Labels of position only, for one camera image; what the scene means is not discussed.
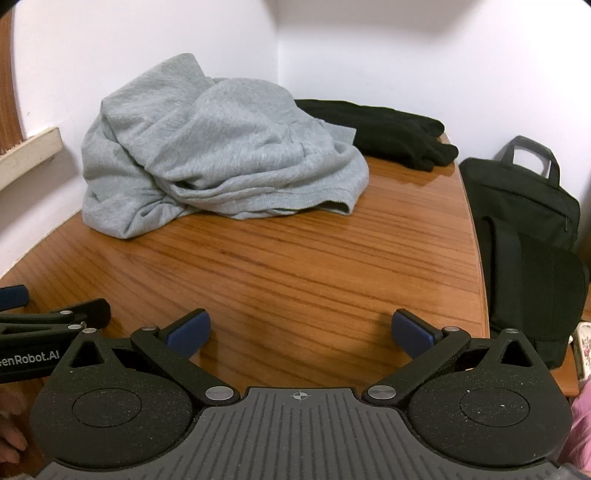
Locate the black bag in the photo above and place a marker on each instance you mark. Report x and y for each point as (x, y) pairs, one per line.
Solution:
(521, 240)

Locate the cream window sill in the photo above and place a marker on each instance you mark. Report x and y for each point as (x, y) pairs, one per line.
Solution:
(27, 154)

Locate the grey printed t-shirt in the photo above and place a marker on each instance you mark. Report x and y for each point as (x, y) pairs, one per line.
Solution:
(207, 147)

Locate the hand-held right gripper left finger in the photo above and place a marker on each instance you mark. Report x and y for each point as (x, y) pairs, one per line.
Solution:
(187, 334)

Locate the black knit cloth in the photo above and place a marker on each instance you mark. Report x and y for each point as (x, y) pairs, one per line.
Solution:
(378, 129)

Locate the pink clothing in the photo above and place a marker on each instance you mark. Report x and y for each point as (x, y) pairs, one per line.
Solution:
(581, 424)

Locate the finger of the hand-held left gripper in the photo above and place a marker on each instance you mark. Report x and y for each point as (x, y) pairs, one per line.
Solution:
(92, 311)
(11, 297)

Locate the wooden window frame post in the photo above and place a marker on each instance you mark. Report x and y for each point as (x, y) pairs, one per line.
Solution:
(9, 92)

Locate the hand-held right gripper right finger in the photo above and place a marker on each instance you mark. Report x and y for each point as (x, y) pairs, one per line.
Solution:
(411, 334)

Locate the person's left hand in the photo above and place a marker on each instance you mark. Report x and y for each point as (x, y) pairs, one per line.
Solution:
(11, 443)

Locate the floral box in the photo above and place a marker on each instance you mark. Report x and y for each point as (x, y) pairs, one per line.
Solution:
(584, 350)

